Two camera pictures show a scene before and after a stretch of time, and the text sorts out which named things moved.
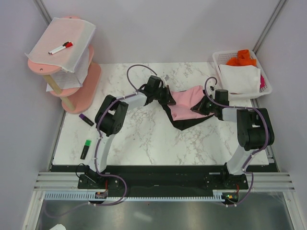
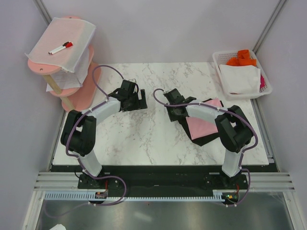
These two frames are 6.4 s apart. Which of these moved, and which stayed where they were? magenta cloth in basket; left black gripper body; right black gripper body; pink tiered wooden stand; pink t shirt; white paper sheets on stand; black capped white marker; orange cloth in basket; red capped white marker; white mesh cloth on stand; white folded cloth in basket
Moved: right black gripper body; left black gripper body; pink t shirt
Stayed: magenta cloth in basket; black capped white marker; red capped white marker; white folded cloth in basket; pink tiered wooden stand; white paper sheets on stand; white mesh cloth on stand; orange cloth in basket
